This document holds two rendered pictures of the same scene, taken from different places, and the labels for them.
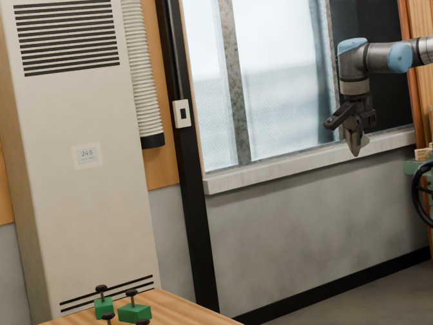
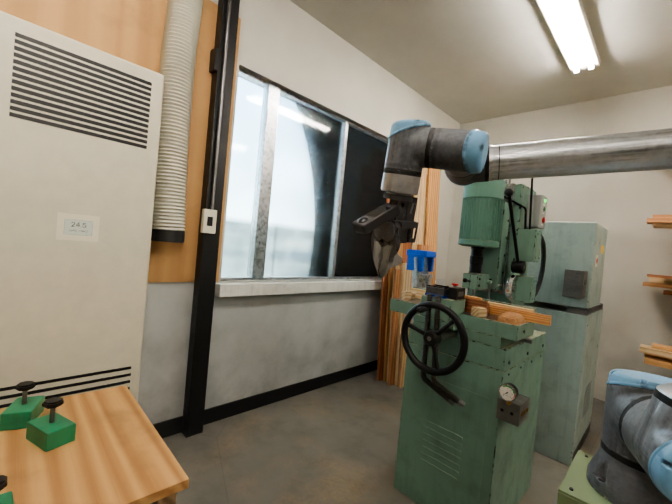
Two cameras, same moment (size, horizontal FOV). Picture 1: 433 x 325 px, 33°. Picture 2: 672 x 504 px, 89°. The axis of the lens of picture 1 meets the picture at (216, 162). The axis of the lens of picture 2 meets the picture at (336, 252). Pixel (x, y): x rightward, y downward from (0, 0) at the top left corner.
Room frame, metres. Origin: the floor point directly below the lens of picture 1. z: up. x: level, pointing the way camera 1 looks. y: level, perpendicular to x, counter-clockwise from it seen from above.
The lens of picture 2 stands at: (1.52, -0.15, 1.14)
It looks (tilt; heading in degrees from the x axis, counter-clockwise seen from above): 1 degrees down; 347
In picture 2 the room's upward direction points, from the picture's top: 5 degrees clockwise
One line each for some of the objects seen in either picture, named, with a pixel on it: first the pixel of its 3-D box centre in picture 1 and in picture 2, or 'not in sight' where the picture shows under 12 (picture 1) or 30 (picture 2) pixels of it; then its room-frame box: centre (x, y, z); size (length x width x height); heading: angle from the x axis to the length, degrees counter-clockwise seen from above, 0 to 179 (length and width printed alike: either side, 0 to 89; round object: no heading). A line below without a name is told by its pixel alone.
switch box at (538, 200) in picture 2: not in sight; (536, 212); (2.99, -1.48, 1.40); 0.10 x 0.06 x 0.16; 122
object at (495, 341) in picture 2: not in sight; (463, 328); (2.91, -1.08, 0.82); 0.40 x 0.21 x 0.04; 32
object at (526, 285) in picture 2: not in sight; (523, 288); (2.90, -1.37, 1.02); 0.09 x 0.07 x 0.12; 32
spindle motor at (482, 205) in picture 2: not in sight; (481, 213); (2.94, -1.13, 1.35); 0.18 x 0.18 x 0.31
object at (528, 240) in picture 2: not in sight; (528, 245); (2.92, -1.40, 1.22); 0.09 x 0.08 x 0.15; 122
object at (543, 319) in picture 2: not in sight; (483, 307); (2.89, -1.16, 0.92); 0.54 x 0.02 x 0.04; 32
